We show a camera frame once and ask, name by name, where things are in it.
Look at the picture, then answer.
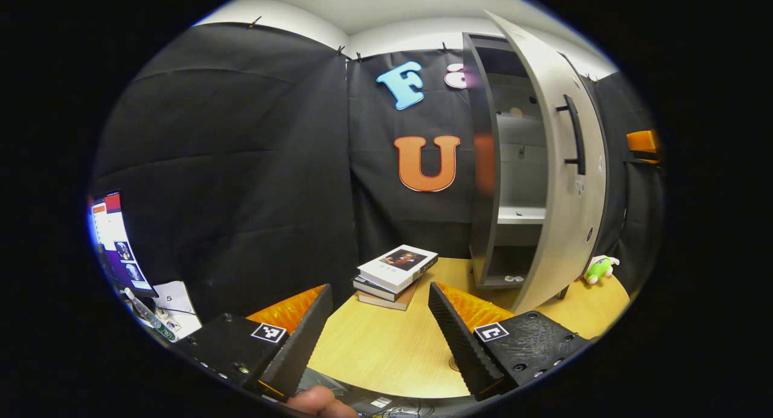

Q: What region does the white book with picture cover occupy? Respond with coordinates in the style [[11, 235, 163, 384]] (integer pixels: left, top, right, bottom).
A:
[[357, 244, 440, 294]]

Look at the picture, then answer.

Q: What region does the black cabinet door handle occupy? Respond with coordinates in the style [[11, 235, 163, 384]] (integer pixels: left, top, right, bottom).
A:
[[556, 94, 588, 176]]

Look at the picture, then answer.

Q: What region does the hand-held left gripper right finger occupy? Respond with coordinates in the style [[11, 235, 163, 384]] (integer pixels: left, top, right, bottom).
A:
[[427, 281, 593, 402]]

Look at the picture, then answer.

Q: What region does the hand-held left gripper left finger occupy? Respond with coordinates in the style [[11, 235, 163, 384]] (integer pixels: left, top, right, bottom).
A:
[[175, 283, 335, 404]]

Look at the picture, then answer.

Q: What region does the black backdrop cloth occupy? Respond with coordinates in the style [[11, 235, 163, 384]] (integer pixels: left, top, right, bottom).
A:
[[91, 22, 666, 323]]

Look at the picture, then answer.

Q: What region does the pink and green plush toy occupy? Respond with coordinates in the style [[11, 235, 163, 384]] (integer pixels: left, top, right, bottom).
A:
[[583, 256, 621, 286]]

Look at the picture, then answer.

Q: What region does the dark grey cabinet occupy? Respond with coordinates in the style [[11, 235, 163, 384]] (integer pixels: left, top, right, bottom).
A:
[[462, 33, 611, 289]]

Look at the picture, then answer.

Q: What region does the grey cabinet door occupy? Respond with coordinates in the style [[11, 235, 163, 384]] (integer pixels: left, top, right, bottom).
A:
[[485, 10, 611, 315]]

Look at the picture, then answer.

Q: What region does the computer monitor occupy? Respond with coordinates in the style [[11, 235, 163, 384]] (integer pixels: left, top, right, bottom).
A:
[[89, 190, 159, 298]]

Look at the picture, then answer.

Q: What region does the white paper sheet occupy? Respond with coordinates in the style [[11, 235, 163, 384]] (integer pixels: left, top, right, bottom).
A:
[[151, 280, 204, 340]]

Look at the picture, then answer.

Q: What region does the dark book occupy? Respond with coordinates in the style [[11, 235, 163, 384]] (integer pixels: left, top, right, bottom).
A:
[[353, 275, 425, 303]]

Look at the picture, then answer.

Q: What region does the brown book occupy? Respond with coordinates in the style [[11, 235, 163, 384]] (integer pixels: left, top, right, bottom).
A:
[[357, 287, 421, 312]]

